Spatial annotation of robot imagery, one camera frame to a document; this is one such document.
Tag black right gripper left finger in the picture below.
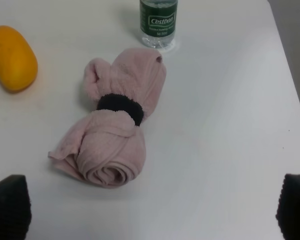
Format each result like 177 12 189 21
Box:
0 174 32 240

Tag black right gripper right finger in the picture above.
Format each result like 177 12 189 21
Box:
275 173 300 240

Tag pink rolled towel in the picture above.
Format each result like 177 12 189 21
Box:
48 48 167 188

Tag yellow mango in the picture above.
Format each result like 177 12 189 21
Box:
0 25 38 93

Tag clear water bottle green label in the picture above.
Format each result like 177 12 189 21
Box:
139 0 178 49

